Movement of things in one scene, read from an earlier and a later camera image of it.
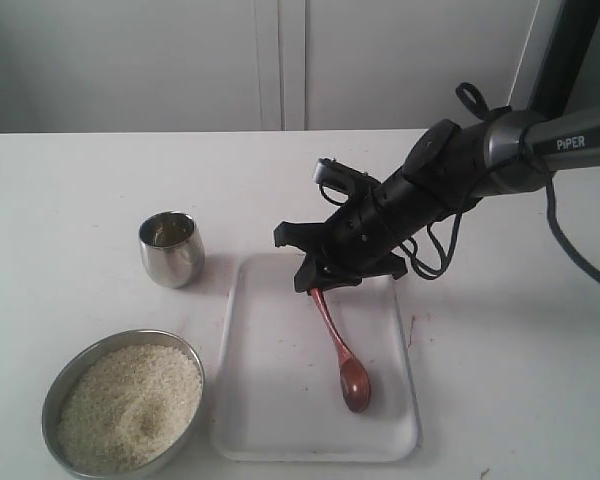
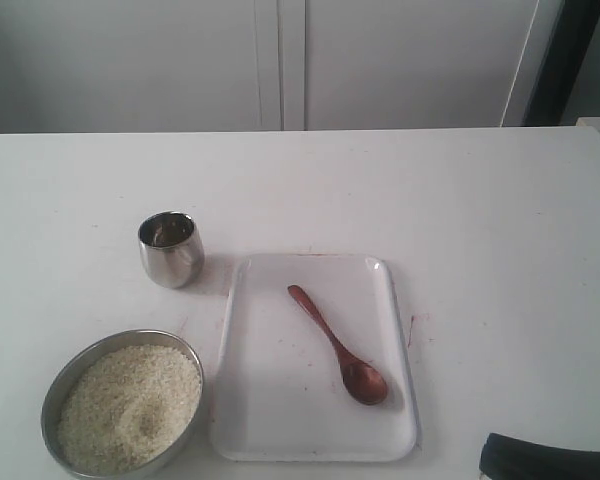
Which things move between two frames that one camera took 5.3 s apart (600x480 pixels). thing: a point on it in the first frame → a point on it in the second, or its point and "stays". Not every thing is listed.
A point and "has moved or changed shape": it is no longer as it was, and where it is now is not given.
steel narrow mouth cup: (172, 248) stays
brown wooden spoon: (353, 375) has moved or changed shape
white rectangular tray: (277, 392) stays
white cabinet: (206, 66) stays
